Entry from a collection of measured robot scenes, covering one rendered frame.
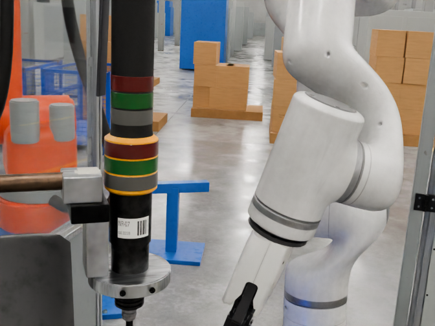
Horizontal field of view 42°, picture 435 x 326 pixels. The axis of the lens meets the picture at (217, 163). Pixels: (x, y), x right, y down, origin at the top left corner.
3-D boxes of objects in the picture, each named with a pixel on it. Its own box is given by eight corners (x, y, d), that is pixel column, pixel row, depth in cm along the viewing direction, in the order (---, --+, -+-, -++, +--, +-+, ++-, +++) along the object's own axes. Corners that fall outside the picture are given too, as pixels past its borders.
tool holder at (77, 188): (66, 306, 44) (65, 185, 42) (60, 268, 51) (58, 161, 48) (179, 294, 47) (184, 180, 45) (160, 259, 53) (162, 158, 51)
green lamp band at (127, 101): (114, 109, 43) (114, 94, 43) (107, 103, 46) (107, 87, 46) (157, 109, 44) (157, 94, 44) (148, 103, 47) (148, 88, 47)
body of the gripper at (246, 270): (261, 195, 74) (232, 268, 77) (242, 220, 64) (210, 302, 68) (316, 219, 72) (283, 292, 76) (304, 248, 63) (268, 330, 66)
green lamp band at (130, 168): (108, 177, 44) (108, 162, 44) (100, 162, 48) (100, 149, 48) (163, 174, 45) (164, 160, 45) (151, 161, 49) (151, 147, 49)
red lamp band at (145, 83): (114, 92, 43) (114, 76, 43) (107, 86, 46) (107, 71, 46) (157, 92, 44) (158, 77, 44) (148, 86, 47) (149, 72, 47)
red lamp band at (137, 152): (108, 160, 44) (108, 145, 43) (100, 147, 48) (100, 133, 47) (164, 158, 45) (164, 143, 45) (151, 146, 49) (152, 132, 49)
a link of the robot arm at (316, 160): (317, 200, 72) (249, 180, 71) (359, 104, 68) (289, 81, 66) (336, 231, 65) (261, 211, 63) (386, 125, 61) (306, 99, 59)
